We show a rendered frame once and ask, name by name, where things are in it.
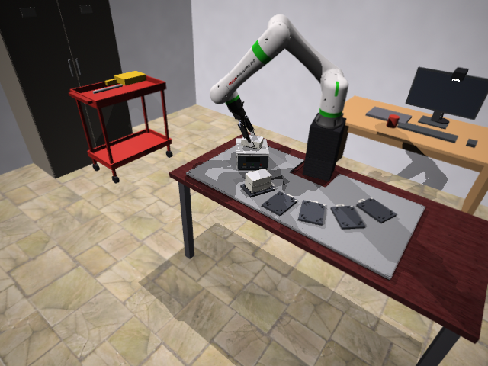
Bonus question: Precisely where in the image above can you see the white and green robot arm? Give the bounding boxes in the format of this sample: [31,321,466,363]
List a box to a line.
[210,14,348,129]

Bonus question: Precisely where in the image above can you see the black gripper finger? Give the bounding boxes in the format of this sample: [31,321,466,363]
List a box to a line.
[238,119,254,147]
[245,115,256,136]

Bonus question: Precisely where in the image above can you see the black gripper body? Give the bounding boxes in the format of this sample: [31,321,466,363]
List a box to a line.
[232,107,246,126]

